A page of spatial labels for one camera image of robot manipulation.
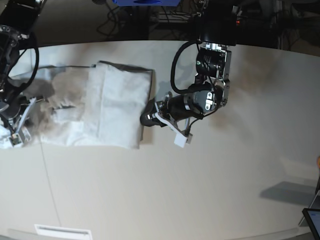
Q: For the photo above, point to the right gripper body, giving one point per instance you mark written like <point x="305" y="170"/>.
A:
<point x="12" y="115"/>

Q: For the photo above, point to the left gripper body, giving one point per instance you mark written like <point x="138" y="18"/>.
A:
<point x="173" y="108"/>

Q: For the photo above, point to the white T-shirt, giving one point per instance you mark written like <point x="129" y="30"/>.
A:
<point x="99" y="105"/>

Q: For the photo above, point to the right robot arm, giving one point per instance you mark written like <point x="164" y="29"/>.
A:
<point x="17" y="20"/>

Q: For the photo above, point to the blue box overhead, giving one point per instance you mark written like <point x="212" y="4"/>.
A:
<point x="166" y="3"/>

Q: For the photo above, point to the white paper label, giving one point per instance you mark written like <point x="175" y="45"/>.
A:
<point x="63" y="232"/>

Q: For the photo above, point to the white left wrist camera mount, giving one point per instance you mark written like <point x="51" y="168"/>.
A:
<point x="181" y="136"/>

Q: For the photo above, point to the tablet with dark frame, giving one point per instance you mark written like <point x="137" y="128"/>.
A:
<point x="312" y="217"/>

